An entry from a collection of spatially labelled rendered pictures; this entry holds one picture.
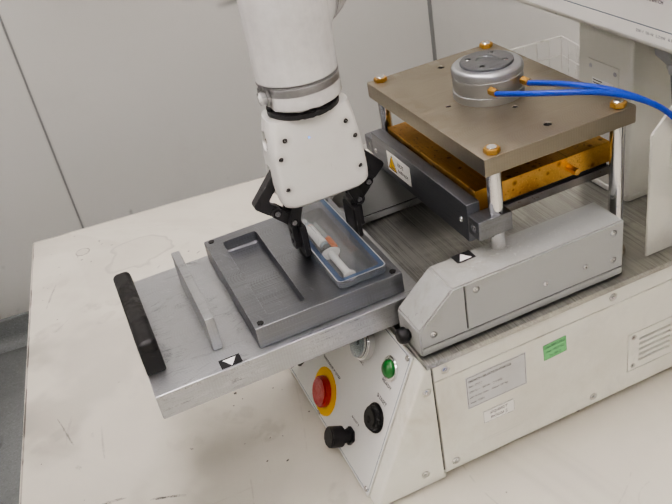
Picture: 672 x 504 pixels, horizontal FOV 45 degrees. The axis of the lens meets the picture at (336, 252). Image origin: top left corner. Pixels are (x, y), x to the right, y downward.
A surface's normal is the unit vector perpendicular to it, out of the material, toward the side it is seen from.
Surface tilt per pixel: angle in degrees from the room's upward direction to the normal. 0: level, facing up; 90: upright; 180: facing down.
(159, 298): 0
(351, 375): 65
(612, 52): 90
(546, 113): 0
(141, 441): 0
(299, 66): 90
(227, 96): 90
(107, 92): 90
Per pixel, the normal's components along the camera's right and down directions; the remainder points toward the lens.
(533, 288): 0.39, 0.45
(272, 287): -0.16, -0.83
